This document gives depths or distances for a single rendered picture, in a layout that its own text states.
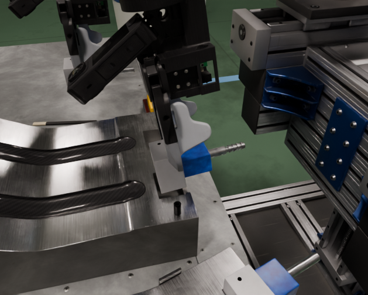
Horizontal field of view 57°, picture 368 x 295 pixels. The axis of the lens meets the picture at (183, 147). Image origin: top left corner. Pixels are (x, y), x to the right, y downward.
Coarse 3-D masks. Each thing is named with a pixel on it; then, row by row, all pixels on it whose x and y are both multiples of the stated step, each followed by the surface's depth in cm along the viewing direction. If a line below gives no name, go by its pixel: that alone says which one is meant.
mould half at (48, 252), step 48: (48, 144) 57; (144, 144) 56; (0, 192) 46; (48, 192) 49; (0, 240) 41; (48, 240) 42; (96, 240) 43; (144, 240) 45; (192, 240) 47; (0, 288) 44
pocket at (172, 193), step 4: (156, 176) 51; (156, 180) 52; (156, 184) 52; (180, 188) 52; (184, 188) 50; (160, 192) 52; (168, 192) 52; (172, 192) 52; (176, 192) 52; (180, 192) 52; (184, 192) 50; (160, 196) 51; (164, 196) 51; (168, 196) 51; (172, 196) 51
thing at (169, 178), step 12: (156, 144) 47; (204, 144) 47; (240, 144) 48; (156, 156) 44; (192, 156) 45; (204, 156) 45; (156, 168) 44; (168, 168) 44; (192, 168) 46; (204, 168) 46; (168, 180) 45; (180, 180) 46
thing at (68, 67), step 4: (64, 60) 65; (68, 60) 65; (64, 64) 64; (68, 64) 64; (72, 64) 64; (64, 68) 62; (68, 68) 63; (72, 68) 63; (128, 68) 68; (132, 68) 68; (64, 72) 63; (68, 72) 63; (124, 72) 68; (128, 72) 68; (132, 72) 68
